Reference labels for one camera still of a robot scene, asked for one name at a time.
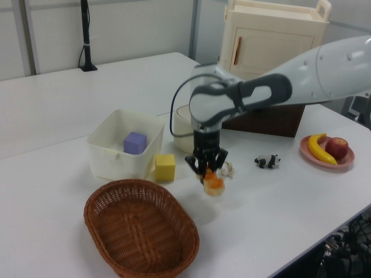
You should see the crumpled white paper ball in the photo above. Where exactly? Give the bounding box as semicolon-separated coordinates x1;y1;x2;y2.
220;161;235;178

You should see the white plastic bin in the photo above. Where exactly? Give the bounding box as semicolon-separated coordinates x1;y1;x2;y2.
86;109;166;183

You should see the brown wicker basket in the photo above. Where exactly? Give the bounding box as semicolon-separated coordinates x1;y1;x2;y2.
83;178;201;278

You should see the orange glazed bread loaf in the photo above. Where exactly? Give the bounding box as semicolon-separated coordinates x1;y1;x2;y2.
202;169;226;197

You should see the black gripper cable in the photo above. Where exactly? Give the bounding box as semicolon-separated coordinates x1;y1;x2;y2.
169;74;225;138

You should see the cream plastic toy cabinet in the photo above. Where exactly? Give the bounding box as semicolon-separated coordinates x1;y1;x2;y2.
219;0;332;81

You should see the black and white panda toy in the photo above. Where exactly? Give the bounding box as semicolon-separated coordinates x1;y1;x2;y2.
254;153;282;170

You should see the yellow foam cube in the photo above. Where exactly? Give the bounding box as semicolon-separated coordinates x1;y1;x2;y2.
155;153;176;182

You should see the white lidded trash can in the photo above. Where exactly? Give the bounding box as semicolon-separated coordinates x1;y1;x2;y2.
173;104;195;153

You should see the black cable bundle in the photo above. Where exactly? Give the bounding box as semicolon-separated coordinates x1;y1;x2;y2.
315;214;371;278

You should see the black camera stand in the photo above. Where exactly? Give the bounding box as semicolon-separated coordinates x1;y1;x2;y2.
78;0;98;72

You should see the red apple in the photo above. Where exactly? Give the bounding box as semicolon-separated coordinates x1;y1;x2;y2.
325;137;349;160

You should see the yellow banana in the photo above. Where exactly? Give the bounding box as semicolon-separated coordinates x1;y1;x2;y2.
307;133;338;165

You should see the dark brown base box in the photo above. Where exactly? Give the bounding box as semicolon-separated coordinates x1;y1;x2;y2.
221;103;307;138

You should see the pink plate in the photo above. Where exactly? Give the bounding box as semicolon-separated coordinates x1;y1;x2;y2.
299;134;355;173

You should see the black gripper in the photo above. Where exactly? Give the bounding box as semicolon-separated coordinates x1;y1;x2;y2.
185;129;229;185

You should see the purple foam cube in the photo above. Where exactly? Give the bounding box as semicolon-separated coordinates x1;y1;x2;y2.
123;131;148;155

